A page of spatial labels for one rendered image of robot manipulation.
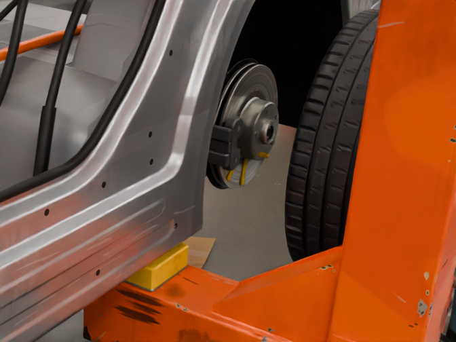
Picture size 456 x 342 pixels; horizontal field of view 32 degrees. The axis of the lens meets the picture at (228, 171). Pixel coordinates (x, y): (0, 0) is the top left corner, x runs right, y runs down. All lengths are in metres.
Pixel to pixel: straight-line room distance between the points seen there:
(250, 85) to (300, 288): 0.70
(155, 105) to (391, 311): 0.54
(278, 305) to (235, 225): 2.04
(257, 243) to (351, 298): 2.00
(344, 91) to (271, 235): 1.83
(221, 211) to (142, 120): 2.21
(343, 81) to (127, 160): 0.51
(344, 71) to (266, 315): 0.54
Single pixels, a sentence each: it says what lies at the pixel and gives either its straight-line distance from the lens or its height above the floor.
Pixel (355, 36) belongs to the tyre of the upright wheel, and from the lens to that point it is 1.75.
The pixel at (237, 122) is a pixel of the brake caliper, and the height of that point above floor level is 0.91.
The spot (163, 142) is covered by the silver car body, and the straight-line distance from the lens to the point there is 1.49.
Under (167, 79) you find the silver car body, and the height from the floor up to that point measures 1.09.
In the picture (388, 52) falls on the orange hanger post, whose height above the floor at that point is 1.23.
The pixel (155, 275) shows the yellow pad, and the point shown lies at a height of 0.71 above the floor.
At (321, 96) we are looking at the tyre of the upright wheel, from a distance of 1.66.
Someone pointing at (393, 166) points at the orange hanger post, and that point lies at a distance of 1.24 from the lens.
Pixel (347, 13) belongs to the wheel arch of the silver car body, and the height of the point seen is 1.12.
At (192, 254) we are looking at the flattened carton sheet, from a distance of 3.17.
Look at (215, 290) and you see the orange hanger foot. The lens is 1.59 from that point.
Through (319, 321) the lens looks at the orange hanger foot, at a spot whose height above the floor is 0.74.
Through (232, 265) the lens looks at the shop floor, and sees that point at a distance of 3.14.
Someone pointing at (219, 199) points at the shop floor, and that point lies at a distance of 3.72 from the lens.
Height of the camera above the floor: 1.47
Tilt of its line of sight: 21 degrees down
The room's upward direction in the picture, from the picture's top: 5 degrees clockwise
